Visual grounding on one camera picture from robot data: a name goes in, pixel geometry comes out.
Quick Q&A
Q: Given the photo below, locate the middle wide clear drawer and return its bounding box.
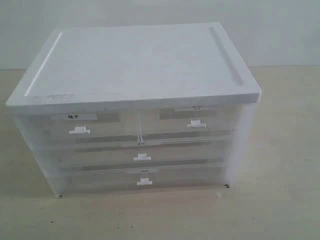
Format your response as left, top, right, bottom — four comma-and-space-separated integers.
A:
57, 139, 229, 170

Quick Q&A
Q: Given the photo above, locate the wide clear drawer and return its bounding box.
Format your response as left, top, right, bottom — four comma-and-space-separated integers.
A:
61, 162, 231, 194
57, 139, 229, 170

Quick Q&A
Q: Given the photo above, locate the white translucent drawer cabinet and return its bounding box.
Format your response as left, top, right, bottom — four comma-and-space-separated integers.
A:
6, 22, 262, 198

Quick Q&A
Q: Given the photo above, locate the bottom wide clear drawer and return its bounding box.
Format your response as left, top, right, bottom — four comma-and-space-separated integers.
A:
61, 162, 231, 194

